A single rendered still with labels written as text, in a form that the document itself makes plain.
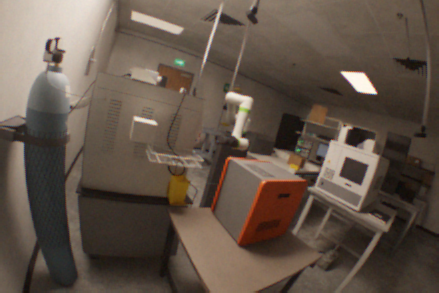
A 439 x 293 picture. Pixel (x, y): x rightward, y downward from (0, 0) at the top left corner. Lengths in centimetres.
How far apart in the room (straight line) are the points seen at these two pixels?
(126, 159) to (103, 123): 26
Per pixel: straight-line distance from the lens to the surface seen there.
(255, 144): 287
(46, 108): 91
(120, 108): 111
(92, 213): 138
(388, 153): 389
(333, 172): 197
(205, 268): 94
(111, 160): 119
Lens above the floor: 140
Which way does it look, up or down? 6 degrees down
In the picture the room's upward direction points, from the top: 16 degrees clockwise
